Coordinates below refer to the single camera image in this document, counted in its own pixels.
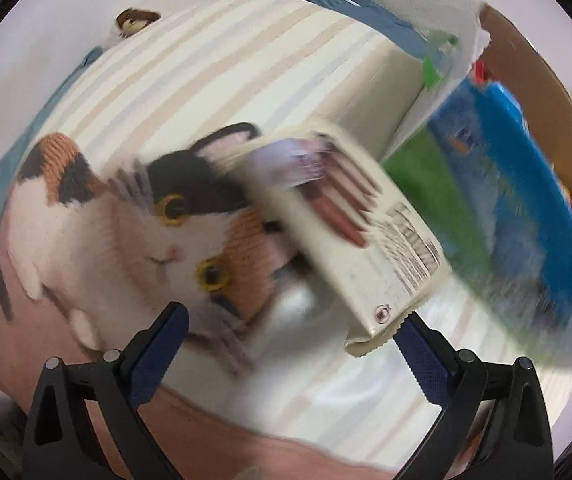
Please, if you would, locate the Franzzi cookie package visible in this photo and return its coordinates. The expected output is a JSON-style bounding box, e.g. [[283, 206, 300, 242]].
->
[[213, 119, 451, 356]]

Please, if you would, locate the cat print knitted pillow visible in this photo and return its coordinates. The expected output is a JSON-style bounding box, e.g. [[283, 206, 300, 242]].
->
[[0, 121, 312, 376]]

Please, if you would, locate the blue green milk carton box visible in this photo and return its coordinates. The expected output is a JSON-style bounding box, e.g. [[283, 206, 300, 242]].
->
[[383, 6, 572, 368]]

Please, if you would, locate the striped cream pink blanket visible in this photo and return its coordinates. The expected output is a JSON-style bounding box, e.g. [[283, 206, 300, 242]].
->
[[0, 0, 572, 480]]

